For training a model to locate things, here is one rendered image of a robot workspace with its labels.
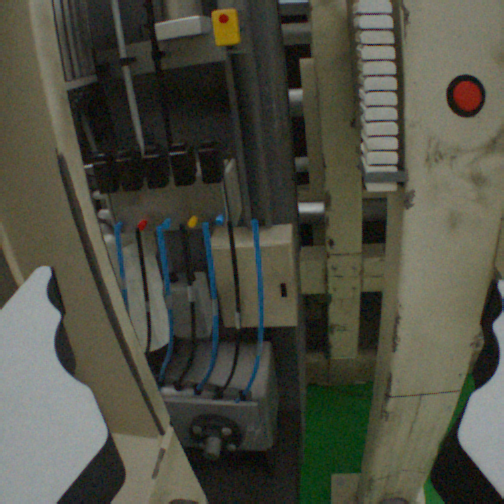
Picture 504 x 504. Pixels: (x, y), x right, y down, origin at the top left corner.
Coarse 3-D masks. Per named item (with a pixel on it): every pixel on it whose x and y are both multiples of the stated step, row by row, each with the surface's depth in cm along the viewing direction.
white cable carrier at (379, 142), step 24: (360, 0) 37; (384, 0) 33; (360, 24) 35; (384, 24) 34; (360, 48) 38; (384, 48) 36; (384, 72) 37; (360, 96) 42; (384, 96) 38; (360, 120) 44; (384, 120) 43; (384, 144) 41; (384, 168) 42
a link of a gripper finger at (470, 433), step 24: (480, 360) 9; (480, 384) 9; (480, 408) 7; (456, 432) 6; (480, 432) 6; (456, 456) 6; (480, 456) 6; (432, 480) 7; (456, 480) 6; (480, 480) 5
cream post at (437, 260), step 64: (448, 0) 31; (448, 64) 35; (448, 128) 38; (448, 192) 41; (448, 256) 45; (384, 320) 61; (448, 320) 50; (384, 384) 60; (448, 384) 56; (384, 448) 66
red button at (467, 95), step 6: (462, 84) 35; (468, 84) 35; (456, 90) 35; (462, 90) 35; (468, 90) 35; (474, 90) 35; (456, 96) 36; (462, 96) 35; (468, 96) 35; (474, 96) 35; (456, 102) 36; (462, 102) 36; (468, 102) 36; (474, 102) 36; (462, 108) 36; (468, 108) 36; (474, 108) 36
